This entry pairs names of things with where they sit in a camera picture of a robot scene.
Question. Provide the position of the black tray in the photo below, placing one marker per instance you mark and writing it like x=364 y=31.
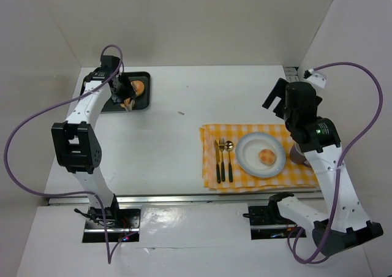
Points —
x=137 y=103

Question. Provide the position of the green handled knife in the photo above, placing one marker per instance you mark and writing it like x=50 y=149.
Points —
x=217 y=157

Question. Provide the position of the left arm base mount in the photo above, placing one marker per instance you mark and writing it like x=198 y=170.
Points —
x=124 y=229

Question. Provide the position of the small bread roll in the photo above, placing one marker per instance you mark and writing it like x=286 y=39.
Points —
x=126 y=103

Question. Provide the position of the yellow checkered cloth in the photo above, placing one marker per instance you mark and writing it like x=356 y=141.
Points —
x=292 y=176

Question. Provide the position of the grey cup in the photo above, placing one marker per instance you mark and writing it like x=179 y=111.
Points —
x=297 y=157

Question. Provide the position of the white plate blue rim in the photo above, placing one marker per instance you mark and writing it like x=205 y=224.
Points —
x=247 y=152

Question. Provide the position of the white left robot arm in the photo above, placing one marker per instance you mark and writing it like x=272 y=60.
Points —
x=76 y=145

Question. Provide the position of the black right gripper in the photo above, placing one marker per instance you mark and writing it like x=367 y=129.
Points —
x=280 y=96

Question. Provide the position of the green handled fork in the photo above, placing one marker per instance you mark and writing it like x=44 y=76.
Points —
x=222 y=166

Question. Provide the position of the metal rail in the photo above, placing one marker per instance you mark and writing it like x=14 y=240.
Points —
x=199 y=198

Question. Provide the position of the metal tongs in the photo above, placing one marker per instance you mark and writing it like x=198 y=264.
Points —
x=130 y=104

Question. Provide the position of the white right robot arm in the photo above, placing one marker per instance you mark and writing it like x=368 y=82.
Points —
x=346 y=225

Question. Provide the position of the round bread roll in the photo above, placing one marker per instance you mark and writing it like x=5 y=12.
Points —
x=267 y=157

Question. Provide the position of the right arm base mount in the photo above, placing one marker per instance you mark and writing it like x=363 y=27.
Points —
x=267 y=223

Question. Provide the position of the green handled gold spoon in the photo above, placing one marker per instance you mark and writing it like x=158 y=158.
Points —
x=229 y=146

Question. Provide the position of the bagel with hole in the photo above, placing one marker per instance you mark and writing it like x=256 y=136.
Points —
x=138 y=87

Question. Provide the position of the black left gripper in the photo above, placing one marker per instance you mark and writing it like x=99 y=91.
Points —
x=123 y=91

